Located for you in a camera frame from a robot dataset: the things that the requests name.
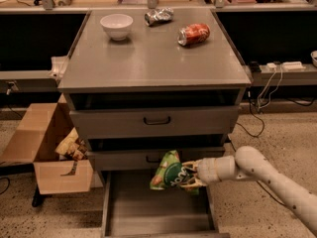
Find black floor cable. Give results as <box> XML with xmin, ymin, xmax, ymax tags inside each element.
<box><xmin>229</xmin><ymin>139</ymin><xmax>288</xmax><ymax>208</ymax></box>

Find green rice chip bag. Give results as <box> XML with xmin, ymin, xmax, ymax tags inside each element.
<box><xmin>150</xmin><ymin>150</ymin><xmax>199</xmax><ymax>194</ymax></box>

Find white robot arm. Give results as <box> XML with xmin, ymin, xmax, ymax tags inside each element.
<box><xmin>182</xmin><ymin>146</ymin><xmax>317</xmax><ymax>236</ymax></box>

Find crushed silver can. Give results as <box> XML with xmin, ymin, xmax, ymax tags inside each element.
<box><xmin>145</xmin><ymin>8</ymin><xmax>174</xmax><ymax>27</ymax></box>

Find orange soda can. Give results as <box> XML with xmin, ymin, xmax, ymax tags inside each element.
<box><xmin>177</xmin><ymin>23</ymin><xmax>210</xmax><ymax>47</ymax></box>

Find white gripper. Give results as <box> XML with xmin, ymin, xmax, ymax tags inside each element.
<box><xmin>180</xmin><ymin>156</ymin><xmax>237</xmax><ymax>191</ymax></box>

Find middle grey drawer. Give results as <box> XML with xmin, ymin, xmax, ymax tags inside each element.
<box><xmin>87</xmin><ymin>146</ymin><xmax>225</xmax><ymax>171</ymax></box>

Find bottom grey drawer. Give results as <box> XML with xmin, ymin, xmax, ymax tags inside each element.
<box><xmin>101</xmin><ymin>170</ymin><xmax>230</xmax><ymax>238</ymax></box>

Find top grey drawer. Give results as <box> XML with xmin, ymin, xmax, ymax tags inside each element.
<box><xmin>70</xmin><ymin>106</ymin><xmax>239</xmax><ymax>139</ymax></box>

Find white power strip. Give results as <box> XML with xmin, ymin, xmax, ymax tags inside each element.
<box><xmin>266</xmin><ymin>61</ymin><xmax>305</xmax><ymax>71</ymax></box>

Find open cardboard box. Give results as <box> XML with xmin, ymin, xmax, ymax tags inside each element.
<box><xmin>1</xmin><ymin>96</ymin><xmax>93</xmax><ymax>194</ymax></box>

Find grey drawer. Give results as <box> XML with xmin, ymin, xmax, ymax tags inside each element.
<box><xmin>70</xmin><ymin>106</ymin><xmax>239</xmax><ymax>139</ymax></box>
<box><xmin>101</xmin><ymin>170</ymin><xmax>230</xmax><ymax>238</ymax></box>
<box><xmin>87</xmin><ymin>146</ymin><xmax>225</xmax><ymax>171</ymax></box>

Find grey drawer cabinet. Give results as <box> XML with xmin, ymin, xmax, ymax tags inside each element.
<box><xmin>57</xmin><ymin>7</ymin><xmax>253</xmax><ymax>183</ymax></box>

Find snack bags in box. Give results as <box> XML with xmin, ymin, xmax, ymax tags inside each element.
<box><xmin>55</xmin><ymin>128</ymin><xmax>87</xmax><ymax>161</ymax></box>

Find white ceramic bowl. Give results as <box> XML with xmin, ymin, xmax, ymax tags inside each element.
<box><xmin>100</xmin><ymin>14</ymin><xmax>134</xmax><ymax>41</ymax></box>

